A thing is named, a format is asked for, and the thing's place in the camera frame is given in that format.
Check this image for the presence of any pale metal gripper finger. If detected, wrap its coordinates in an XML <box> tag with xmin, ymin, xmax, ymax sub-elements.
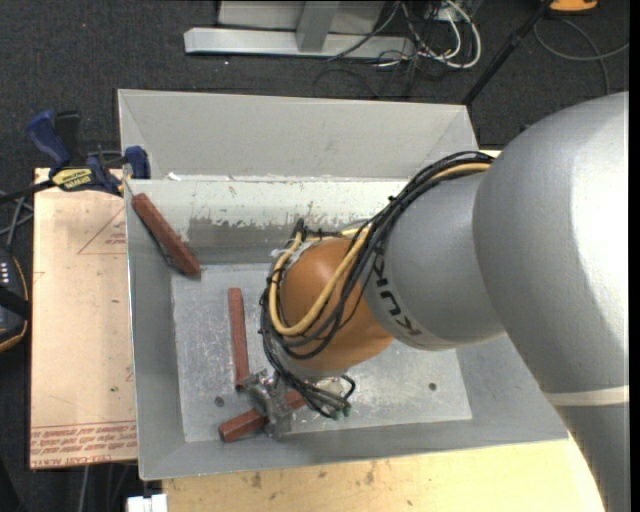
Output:
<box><xmin>266</xmin><ymin>412</ymin><xmax>294</xmax><ymax>441</ymax></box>
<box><xmin>242</xmin><ymin>370</ymin><xmax>267</xmax><ymax>405</ymax></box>

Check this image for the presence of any red-brown flat block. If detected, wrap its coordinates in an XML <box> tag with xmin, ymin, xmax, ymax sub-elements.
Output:
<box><xmin>227</xmin><ymin>287</ymin><xmax>252</xmax><ymax>392</ymax></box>
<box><xmin>217</xmin><ymin>390</ymin><xmax>307</xmax><ymax>444</ymax></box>
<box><xmin>131</xmin><ymin>192</ymin><xmax>202</xmax><ymax>277</ymax></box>

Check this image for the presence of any brown cardboard board red print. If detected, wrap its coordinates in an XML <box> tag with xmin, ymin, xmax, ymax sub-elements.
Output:
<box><xmin>29</xmin><ymin>167</ymin><xmax>139</xmax><ymax>471</ymax></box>

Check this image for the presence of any grey metal bin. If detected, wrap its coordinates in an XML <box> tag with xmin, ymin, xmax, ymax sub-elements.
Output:
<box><xmin>117</xmin><ymin>88</ymin><xmax>571</xmax><ymax>482</ymax></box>

